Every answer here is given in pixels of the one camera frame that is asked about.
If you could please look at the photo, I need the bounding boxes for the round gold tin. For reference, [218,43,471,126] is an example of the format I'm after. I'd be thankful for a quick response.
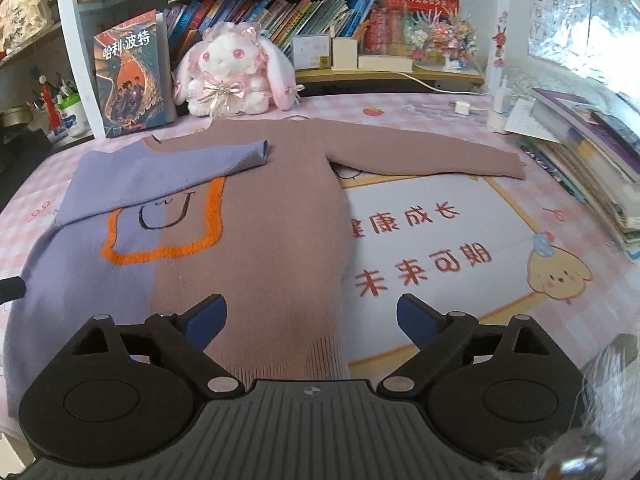
[0,105,33,128]

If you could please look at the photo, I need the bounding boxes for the white pen cup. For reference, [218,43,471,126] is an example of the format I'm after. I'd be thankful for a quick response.
[56,95,91,138]

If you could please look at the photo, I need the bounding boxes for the beige pen holder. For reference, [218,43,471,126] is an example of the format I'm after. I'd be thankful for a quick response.
[331,37,359,71]

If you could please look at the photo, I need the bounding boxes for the colourful flower bouquet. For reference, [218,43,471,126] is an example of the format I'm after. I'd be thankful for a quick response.
[402,10,481,71]

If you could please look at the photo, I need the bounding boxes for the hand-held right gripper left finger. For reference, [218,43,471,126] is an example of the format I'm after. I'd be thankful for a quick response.
[70,293,246,401]

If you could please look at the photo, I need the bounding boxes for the white pink plush bunny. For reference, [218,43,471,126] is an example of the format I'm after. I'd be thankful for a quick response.
[172,25,306,118]

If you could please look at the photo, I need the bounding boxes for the white paper sheet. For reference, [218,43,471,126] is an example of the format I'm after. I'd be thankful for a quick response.
[502,99,551,138]

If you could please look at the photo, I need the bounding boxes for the grey fur pompom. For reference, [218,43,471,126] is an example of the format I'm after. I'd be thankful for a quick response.
[492,335,640,480]

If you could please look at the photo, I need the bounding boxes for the stack of large books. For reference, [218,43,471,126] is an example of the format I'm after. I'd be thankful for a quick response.
[517,87,640,261]

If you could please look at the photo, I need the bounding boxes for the white flat box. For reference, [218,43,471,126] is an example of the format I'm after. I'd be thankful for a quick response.
[357,54,414,73]

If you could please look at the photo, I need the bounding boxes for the pink floral gift box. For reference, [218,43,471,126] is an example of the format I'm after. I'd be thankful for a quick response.
[0,0,51,56]

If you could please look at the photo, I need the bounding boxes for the small white boxes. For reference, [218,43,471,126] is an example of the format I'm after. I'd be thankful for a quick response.
[291,34,333,71]

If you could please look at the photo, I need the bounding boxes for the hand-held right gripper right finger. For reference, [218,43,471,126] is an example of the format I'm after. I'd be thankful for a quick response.
[377,293,573,399]

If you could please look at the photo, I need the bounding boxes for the pink checked cartoon desk mat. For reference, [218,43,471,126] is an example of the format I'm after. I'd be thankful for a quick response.
[0,90,640,461]

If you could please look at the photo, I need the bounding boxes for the red book set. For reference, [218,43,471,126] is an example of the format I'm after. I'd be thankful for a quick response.
[362,0,461,56]

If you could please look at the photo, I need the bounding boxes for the wooden bookshelf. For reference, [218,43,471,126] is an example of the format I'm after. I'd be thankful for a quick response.
[0,0,496,86]

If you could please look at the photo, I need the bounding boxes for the white cable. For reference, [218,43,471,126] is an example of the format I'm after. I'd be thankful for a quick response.
[400,71,491,98]

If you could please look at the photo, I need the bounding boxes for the cartoon wall sticker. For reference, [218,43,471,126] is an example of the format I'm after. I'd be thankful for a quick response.
[492,10,511,68]

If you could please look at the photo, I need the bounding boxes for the purple and brown sweater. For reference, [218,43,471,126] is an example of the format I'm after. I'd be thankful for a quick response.
[2,119,526,418]

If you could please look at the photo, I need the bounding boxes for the dragon cover book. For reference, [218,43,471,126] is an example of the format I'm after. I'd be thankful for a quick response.
[92,10,177,140]

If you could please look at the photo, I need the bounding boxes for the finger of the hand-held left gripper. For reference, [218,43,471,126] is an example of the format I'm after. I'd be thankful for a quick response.
[0,276,27,304]

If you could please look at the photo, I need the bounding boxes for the row of colourful books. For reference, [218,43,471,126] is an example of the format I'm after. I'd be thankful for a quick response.
[162,0,378,68]

